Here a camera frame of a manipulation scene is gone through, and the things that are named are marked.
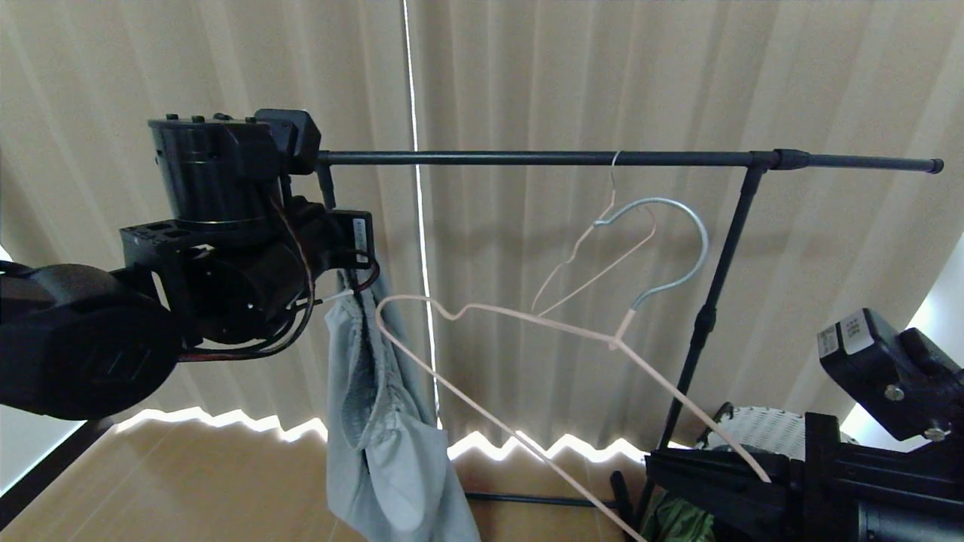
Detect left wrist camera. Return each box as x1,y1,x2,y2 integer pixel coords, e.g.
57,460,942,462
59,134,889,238
255,108,322,176

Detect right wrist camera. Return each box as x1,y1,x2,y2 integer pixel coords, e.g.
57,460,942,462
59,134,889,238
817,307,964,443

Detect green garment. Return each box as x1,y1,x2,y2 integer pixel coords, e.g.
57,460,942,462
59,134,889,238
644,493,716,542

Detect pale grey shorts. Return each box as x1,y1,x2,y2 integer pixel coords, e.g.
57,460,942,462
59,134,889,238
324,263,483,542

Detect black clothes rack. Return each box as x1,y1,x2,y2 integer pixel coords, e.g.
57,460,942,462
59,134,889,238
315,148,944,542

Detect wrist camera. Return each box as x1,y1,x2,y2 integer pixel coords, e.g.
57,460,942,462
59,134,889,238
817,307,964,443
255,108,322,176

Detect black cable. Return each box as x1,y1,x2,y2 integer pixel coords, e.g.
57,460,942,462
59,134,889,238
179,192,381,364

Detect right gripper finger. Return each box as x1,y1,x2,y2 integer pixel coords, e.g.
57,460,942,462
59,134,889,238
655,468,805,540
645,448,805,494

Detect white laundry basket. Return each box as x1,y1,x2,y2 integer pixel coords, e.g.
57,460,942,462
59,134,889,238
697,403,859,461

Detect pink clothes hanger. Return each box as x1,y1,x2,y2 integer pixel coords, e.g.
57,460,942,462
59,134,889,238
529,151,658,317
374,197,773,542

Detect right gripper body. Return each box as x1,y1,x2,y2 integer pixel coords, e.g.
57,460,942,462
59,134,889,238
802,412,964,542

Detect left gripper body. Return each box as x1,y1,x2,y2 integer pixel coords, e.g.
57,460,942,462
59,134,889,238
181,207,380,347

